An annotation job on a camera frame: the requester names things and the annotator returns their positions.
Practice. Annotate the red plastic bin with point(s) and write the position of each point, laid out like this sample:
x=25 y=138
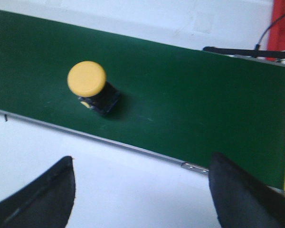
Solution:
x=276 y=40

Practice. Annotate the yellow mushroom push button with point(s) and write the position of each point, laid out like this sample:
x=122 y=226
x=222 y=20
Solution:
x=87 y=80

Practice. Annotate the metal rail joint bracket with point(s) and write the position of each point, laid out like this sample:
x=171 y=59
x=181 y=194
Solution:
x=195 y=168

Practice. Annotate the aluminium conveyor side rail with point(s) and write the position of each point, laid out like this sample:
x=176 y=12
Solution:
x=92 y=137

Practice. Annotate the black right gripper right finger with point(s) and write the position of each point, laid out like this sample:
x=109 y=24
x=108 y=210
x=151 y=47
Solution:
x=241 y=200

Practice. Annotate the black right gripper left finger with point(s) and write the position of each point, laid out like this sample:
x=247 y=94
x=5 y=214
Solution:
x=46 y=202

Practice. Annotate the green conveyor belt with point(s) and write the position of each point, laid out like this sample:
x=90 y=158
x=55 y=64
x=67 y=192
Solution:
x=182 y=103

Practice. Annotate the black conveyor end bar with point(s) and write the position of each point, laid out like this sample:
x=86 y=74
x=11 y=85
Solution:
x=246 y=52

